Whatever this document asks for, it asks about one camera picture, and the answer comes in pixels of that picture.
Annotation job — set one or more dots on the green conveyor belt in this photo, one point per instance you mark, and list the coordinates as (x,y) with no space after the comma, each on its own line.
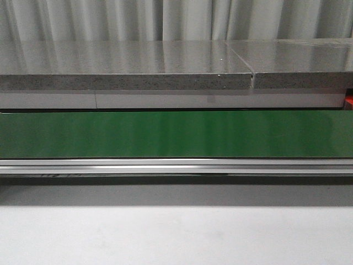
(239,133)

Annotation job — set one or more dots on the grey stone slab left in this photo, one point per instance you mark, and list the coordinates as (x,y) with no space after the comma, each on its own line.
(121,65)

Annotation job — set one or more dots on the grey stone slab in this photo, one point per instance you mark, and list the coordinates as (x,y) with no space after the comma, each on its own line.
(121,65)
(297,64)

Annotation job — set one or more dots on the grey stone slab right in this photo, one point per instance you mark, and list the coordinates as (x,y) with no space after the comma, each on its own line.
(297,64)

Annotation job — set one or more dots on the white panel behind conveyor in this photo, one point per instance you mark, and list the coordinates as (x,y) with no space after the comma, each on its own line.
(140,101)

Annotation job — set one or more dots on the red object at right edge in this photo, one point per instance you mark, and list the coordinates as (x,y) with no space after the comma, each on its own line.
(348,103)

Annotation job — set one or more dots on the grey pleated curtain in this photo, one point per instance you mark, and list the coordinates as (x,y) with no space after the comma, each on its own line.
(174,20)

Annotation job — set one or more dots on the aluminium conveyor side rail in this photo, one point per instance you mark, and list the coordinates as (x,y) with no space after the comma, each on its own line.
(238,166)

